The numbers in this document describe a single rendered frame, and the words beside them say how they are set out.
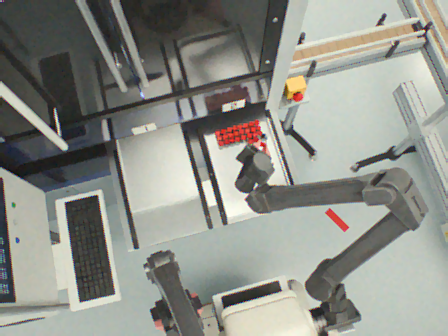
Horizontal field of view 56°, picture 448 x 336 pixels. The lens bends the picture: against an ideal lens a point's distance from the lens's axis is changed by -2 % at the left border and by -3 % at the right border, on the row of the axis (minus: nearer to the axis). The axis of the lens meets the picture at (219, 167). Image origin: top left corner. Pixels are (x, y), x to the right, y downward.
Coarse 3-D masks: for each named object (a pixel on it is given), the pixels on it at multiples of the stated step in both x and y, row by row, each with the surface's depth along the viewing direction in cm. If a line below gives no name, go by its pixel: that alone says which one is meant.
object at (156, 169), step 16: (160, 128) 171; (176, 128) 171; (128, 144) 169; (144, 144) 169; (160, 144) 169; (176, 144) 169; (128, 160) 167; (144, 160) 167; (160, 160) 167; (176, 160) 167; (128, 176) 166; (144, 176) 165; (160, 176) 165; (176, 176) 165; (192, 176) 163; (128, 192) 162; (144, 192) 164; (160, 192) 164; (176, 192) 163; (192, 192) 163; (144, 208) 160
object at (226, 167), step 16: (208, 144) 168; (240, 144) 168; (272, 144) 168; (224, 160) 167; (272, 160) 166; (224, 176) 165; (272, 176) 165; (224, 192) 163; (240, 192) 163; (256, 192) 163; (240, 208) 161
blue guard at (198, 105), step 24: (192, 96) 142; (216, 96) 147; (240, 96) 152; (264, 96) 158; (120, 120) 144; (144, 120) 150; (168, 120) 155; (24, 144) 141; (48, 144) 146; (72, 144) 152
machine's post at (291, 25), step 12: (288, 0) 106; (300, 0) 107; (288, 12) 111; (300, 12) 112; (288, 24) 116; (300, 24) 118; (288, 36) 122; (276, 48) 129; (288, 48) 129; (276, 60) 134; (288, 60) 136; (276, 72) 142; (288, 72) 145; (276, 84) 151; (276, 96) 161; (264, 108) 172; (276, 108) 172
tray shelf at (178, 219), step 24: (192, 120) 172; (216, 120) 172; (240, 120) 172; (264, 120) 171; (192, 144) 169; (120, 192) 164; (120, 216) 161; (144, 216) 161; (168, 216) 161; (192, 216) 161; (216, 216) 161; (240, 216) 161; (144, 240) 159; (168, 240) 159
